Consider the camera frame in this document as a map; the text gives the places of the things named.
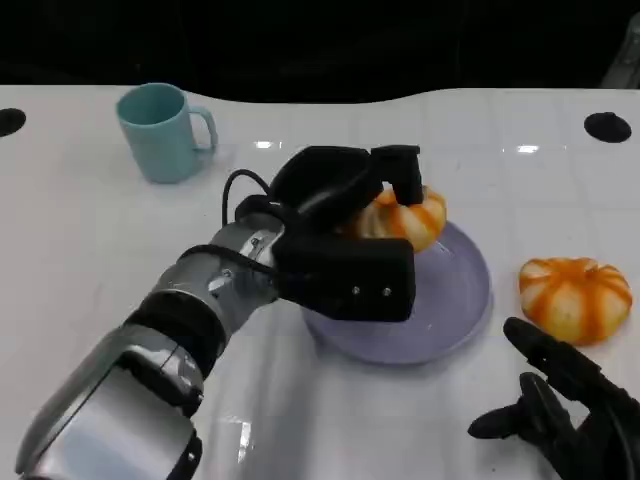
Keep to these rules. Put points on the pale green mug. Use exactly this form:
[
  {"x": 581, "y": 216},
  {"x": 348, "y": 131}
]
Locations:
[{"x": 160, "y": 140}]

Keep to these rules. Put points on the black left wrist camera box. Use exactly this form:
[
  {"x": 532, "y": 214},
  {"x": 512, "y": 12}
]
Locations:
[{"x": 350, "y": 280}]

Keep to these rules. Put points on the lilac plate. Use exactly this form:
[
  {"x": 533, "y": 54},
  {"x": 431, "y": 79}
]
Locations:
[{"x": 450, "y": 300}]

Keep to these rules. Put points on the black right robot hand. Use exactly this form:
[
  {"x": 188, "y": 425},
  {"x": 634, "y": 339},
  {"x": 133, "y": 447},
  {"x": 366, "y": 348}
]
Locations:
[{"x": 575, "y": 400}]

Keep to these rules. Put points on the black backdrop cloth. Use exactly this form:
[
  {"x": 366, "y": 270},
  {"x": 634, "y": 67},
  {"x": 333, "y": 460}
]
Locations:
[{"x": 320, "y": 45}]

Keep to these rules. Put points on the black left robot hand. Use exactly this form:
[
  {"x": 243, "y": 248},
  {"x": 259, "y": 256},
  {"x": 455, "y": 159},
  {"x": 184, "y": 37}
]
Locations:
[{"x": 320, "y": 175}]

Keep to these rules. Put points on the orange white toy bread roll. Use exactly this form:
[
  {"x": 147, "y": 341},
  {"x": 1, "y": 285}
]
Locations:
[
  {"x": 575, "y": 300},
  {"x": 422, "y": 225}
]

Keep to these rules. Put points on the grey metal frame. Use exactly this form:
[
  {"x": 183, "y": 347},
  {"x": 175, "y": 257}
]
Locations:
[{"x": 625, "y": 65}]

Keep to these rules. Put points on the black table grommet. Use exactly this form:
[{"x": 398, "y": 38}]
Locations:
[
  {"x": 607, "y": 127},
  {"x": 10, "y": 121}
]

